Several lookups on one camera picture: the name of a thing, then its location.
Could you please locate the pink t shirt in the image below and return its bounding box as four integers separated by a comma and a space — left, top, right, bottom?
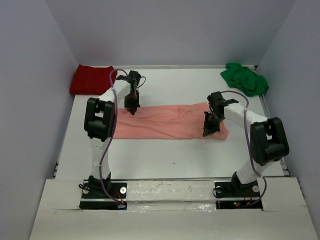
112, 101, 230, 141

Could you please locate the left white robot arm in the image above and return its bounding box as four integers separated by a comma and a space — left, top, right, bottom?
84, 69, 142, 198

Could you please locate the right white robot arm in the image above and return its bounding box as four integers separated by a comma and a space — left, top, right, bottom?
202, 91, 290, 199

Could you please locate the folded red t shirt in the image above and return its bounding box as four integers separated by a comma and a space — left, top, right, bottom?
69, 64, 114, 96

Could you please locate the crumpled green t shirt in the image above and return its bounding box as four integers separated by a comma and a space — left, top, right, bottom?
220, 62, 269, 97

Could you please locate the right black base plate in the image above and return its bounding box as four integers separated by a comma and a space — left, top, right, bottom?
212, 181, 263, 210

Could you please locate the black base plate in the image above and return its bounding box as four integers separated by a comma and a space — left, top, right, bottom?
78, 181, 128, 211
212, 181, 263, 210

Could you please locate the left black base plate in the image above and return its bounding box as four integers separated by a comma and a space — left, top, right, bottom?
78, 181, 128, 211

